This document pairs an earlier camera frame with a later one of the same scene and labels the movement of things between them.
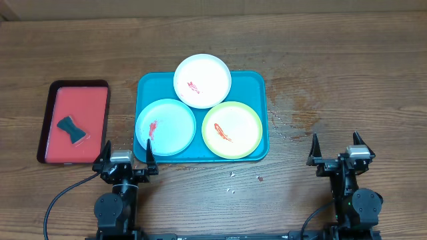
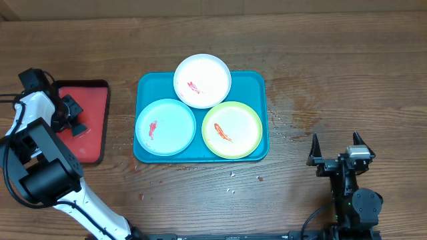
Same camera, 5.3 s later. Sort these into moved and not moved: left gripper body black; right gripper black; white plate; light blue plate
Moved: left gripper body black
Not moved: white plate; right gripper black; light blue plate
